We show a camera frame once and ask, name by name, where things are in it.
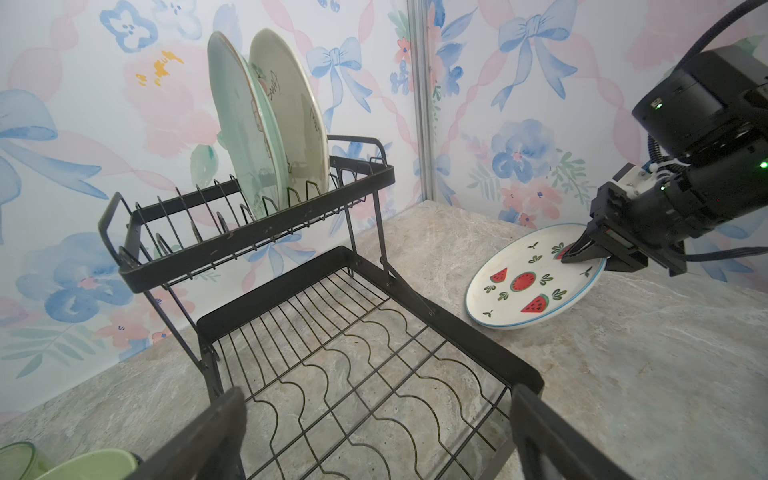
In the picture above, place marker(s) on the green glass cup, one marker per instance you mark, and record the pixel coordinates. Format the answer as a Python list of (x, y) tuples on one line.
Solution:
[(23, 460)]

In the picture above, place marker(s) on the black wire dish rack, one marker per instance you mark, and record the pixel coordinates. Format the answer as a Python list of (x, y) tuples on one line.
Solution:
[(347, 371)]

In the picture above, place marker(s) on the pale green plate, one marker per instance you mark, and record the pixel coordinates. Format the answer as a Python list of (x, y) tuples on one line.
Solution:
[(249, 128)]

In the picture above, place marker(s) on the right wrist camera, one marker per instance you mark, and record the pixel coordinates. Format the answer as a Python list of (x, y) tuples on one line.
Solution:
[(635, 180)]

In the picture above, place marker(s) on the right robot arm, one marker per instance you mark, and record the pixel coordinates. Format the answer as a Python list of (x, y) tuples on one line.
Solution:
[(710, 116)]

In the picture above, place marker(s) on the light green ceramic bowl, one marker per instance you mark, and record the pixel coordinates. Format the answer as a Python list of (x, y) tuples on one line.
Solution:
[(105, 464)]

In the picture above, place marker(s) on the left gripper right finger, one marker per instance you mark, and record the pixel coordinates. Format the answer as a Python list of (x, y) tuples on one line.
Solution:
[(550, 448)]

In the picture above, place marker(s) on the cream patterned plate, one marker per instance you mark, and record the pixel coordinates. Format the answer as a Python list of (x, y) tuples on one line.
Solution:
[(297, 114)]

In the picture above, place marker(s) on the right aluminium corner post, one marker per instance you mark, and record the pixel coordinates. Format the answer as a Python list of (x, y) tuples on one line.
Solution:
[(417, 16)]

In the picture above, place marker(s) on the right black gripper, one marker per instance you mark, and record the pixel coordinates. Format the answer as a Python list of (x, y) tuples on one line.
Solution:
[(628, 233)]

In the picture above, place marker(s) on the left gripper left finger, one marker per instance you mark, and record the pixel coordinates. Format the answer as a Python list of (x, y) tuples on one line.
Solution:
[(208, 448)]

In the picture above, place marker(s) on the white floral plate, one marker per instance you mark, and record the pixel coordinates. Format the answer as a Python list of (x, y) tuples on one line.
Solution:
[(527, 282)]

